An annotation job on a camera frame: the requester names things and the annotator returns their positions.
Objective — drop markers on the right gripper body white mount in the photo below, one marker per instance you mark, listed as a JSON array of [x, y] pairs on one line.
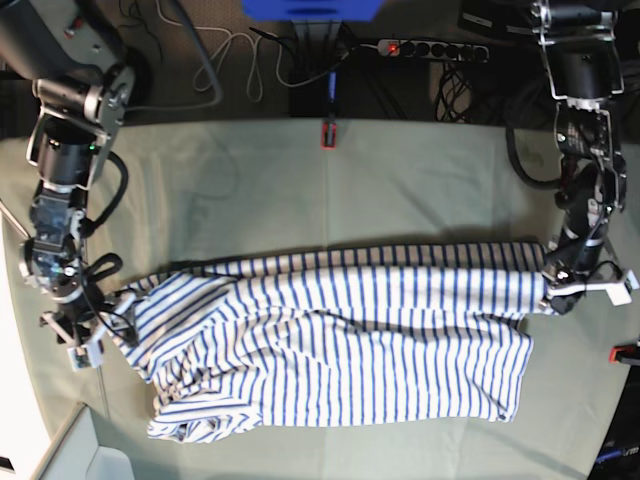
[[82, 326]]

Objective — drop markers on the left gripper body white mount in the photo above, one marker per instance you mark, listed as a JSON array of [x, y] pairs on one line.
[[576, 268]]

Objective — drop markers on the blue white striped t-shirt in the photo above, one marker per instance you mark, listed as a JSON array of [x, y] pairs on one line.
[[342, 338]]

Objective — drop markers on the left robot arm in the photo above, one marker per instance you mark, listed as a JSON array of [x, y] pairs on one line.
[[578, 48]]

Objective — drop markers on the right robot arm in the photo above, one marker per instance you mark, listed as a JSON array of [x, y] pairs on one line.
[[77, 64]]

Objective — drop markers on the red clamp at right edge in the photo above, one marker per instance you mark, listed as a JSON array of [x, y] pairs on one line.
[[628, 354]]

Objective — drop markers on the white bin at corner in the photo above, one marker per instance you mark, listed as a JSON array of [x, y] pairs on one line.
[[76, 454]]

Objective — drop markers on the green table cloth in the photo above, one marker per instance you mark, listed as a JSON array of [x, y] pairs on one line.
[[227, 189]]

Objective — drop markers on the white power strip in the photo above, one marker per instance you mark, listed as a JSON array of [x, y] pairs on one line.
[[434, 50]]

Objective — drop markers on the red clamp at table centre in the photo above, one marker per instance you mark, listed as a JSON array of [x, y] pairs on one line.
[[329, 135]]

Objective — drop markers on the blue box overhead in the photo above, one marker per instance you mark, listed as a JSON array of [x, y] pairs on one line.
[[314, 10]]

